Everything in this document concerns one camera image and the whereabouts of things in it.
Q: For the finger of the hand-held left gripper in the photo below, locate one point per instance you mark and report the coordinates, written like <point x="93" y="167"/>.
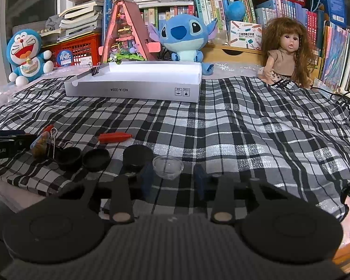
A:
<point x="8" y="132"/>
<point x="27" y="144"/>

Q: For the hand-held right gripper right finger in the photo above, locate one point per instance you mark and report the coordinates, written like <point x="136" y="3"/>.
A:
<point x="199" y="182"/>

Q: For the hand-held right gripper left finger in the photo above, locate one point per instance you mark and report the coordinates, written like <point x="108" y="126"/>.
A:
<point x="147" y="180"/>

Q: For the small blue candy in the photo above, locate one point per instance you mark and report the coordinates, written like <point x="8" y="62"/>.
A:
<point x="40" y="145"/>

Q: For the black round cap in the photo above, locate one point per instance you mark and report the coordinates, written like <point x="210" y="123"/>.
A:
<point x="96" y="160"/>
<point x="69" y="159"/>
<point x="138" y="157"/>

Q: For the black binder clip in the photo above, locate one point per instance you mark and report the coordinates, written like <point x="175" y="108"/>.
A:
<point x="54" y="143"/>
<point x="95" y="70"/>

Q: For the white cardboard box tray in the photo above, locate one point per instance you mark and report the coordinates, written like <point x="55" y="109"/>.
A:
<point x="151" y="74"/>

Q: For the small red item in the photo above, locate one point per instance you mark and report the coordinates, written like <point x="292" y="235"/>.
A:
<point x="48" y="128"/>

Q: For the black white plaid blanket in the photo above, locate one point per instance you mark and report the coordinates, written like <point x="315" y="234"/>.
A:
<point x="250" y="140"/>

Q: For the blue white cat plush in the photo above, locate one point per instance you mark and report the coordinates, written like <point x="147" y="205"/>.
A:
<point x="26" y="55"/>

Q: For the red plastic crate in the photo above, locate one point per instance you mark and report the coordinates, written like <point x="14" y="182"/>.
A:
<point x="75" y="49"/>

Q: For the grey cloth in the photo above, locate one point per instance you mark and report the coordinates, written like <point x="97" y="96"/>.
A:
<point x="54" y="22"/>

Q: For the wooden drawer box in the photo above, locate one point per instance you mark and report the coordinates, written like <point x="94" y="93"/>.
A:
<point x="230" y="54"/>

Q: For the stack of lying books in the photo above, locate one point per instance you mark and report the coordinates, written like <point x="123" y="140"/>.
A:
<point x="81" y="14"/>

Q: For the blue alien plush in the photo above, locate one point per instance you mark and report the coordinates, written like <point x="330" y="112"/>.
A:
<point x="182" y="38"/>

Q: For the pink triangular block house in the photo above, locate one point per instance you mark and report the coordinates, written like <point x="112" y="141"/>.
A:
<point x="125" y="35"/>

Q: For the row of thin blue books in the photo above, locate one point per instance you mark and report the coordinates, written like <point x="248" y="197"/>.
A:
<point x="109" y="14"/>

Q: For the white pencil print box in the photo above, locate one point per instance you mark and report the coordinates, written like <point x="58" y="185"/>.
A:
<point x="245" y="35"/>

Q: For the brown haired doll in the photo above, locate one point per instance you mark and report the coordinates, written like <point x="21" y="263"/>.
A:
<point x="283" y="49"/>

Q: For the row of shelf books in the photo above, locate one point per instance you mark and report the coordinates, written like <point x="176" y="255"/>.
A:
<point x="215" y="5"/>

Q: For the row of leaning thin books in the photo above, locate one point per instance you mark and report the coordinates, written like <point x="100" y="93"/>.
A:
<point x="335" y="52"/>

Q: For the row of pastel books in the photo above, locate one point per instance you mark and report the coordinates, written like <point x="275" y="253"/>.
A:
<point x="288" y="11"/>

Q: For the blue bag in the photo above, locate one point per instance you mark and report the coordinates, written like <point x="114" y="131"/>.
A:
<point x="329" y="0"/>

